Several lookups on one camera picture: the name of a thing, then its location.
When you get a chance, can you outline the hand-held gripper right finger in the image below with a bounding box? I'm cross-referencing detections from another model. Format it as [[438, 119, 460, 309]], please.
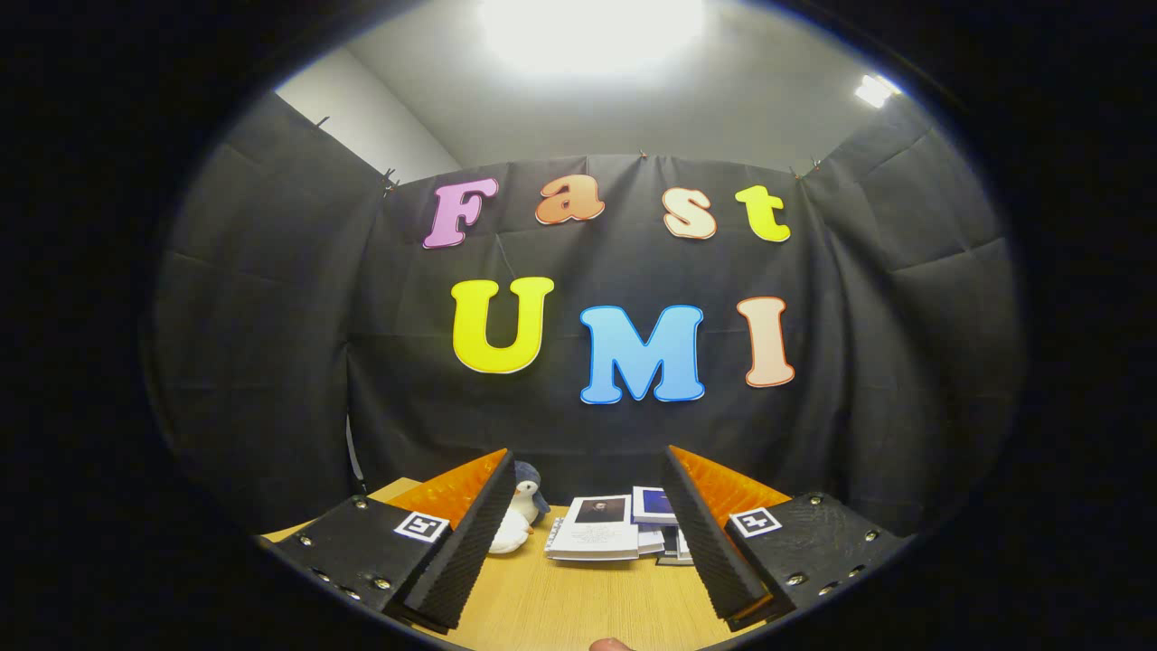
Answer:
[[658, 445, 908, 632]]

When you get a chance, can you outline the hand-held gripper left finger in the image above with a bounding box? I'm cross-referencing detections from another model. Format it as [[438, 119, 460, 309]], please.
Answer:
[[271, 449, 516, 634]]

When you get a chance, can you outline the white plush toy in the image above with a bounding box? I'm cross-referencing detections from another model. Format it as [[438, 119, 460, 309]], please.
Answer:
[[488, 508, 534, 555]]

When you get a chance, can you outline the blue cover book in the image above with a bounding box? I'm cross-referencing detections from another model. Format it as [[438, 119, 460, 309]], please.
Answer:
[[631, 486, 679, 527]]

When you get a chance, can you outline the penguin plush toy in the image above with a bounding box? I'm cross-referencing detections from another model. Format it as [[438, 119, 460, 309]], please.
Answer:
[[511, 461, 550, 525]]

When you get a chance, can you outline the white book with portrait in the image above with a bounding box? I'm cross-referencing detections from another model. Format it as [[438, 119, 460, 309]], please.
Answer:
[[545, 495, 665, 562]]

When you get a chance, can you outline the small ceiling light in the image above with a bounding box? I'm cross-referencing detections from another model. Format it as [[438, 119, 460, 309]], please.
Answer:
[[854, 72, 905, 109]]

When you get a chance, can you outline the large ceiling light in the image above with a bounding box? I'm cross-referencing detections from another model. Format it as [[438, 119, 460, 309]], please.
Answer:
[[477, 0, 708, 78]]

